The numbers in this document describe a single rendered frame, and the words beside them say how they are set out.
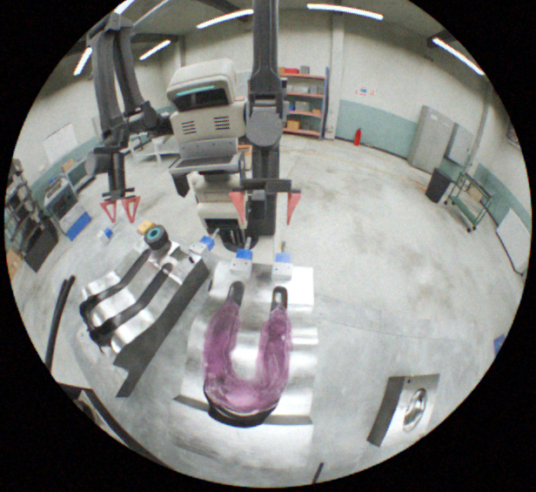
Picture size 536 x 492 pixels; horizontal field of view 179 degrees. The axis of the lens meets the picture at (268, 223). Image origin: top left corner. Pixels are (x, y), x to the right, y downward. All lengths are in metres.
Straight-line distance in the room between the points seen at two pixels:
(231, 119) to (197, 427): 0.79
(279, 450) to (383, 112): 5.79
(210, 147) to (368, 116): 5.18
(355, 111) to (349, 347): 5.37
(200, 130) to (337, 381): 0.85
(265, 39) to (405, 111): 5.61
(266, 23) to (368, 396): 0.83
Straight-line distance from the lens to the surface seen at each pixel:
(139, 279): 0.54
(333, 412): 0.50
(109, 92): 0.57
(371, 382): 0.53
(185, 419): 0.40
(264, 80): 0.35
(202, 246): 0.54
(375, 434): 0.56
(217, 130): 0.62
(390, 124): 5.72
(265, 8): 0.40
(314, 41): 5.75
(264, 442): 0.38
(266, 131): 0.26
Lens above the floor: 1.25
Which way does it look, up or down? 44 degrees down
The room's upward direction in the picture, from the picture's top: straight up
